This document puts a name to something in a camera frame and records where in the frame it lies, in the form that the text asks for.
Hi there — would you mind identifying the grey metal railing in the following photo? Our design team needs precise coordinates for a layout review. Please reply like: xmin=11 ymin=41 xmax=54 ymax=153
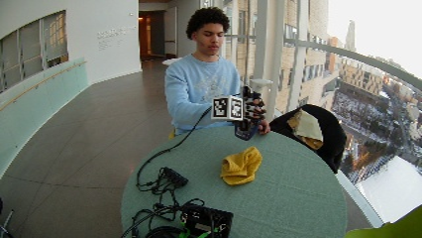
xmin=282 ymin=38 xmax=422 ymax=92

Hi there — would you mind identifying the beige yellow cloth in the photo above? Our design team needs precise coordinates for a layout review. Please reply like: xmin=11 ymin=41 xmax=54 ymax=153
xmin=286 ymin=109 xmax=326 ymax=151

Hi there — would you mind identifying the small black hub box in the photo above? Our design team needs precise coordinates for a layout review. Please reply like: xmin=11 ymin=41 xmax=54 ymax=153
xmin=159 ymin=167 xmax=191 ymax=188

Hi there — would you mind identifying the long black cable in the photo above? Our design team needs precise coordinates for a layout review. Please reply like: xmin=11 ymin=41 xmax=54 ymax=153
xmin=135 ymin=107 xmax=213 ymax=192

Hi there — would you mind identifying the grey tripod leg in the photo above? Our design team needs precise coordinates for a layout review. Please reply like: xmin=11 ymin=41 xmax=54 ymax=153
xmin=0 ymin=197 xmax=16 ymax=238

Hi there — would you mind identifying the person in light blue sweatshirt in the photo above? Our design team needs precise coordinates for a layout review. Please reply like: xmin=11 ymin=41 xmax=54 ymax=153
xmin=164 ymin=7 xmax=272 ymax=137

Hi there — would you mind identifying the white pedestal stand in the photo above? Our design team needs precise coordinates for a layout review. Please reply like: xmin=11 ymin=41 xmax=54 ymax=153
xmin=249 ymin=78 xmax=274 ymax=100

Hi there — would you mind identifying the white cube with black markers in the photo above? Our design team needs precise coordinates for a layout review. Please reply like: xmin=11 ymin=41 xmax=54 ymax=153
xmin=211 ymin=94 xmax=245 ymax=122

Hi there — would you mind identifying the large interior window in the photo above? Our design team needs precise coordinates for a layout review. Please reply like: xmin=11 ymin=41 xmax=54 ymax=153
xmin=0 ymin=9 xmax=71 ymax=93

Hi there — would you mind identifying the dark blue container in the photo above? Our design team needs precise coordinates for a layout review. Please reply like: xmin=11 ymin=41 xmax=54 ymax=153
xmin=233 ymin=120 xmax=261 ymax=142

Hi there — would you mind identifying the bright green object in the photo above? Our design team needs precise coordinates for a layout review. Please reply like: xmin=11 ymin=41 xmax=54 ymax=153
xmin=344 ymin=204 xmax=422 ymax=238

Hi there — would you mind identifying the wooden handrail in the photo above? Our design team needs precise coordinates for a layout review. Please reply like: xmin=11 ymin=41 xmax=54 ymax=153
xmin=0 ymin=59 xmax=88 ymax=112

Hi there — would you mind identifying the white round table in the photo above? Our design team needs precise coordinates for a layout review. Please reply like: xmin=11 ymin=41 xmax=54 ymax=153
xmin=161 ymin=57 xmax=184 ymax=66

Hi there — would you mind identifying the black electronics box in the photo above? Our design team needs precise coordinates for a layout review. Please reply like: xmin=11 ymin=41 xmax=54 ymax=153
xmin=180 ymin=203 xmax=235 ymax=238

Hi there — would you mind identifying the bundle of black cables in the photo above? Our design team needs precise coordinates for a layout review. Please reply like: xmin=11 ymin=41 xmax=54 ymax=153
xmin=120 ymin=184 xmax=207 ymax=238

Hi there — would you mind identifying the dark doorway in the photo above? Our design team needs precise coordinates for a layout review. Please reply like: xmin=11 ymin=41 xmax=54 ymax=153
xmin=137 ymin=10 xmax=168 ymax=62

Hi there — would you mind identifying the green cable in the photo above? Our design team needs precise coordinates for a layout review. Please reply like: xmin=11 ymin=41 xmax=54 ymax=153
xmin=177 ymin=224 xmax=221 ymax=238

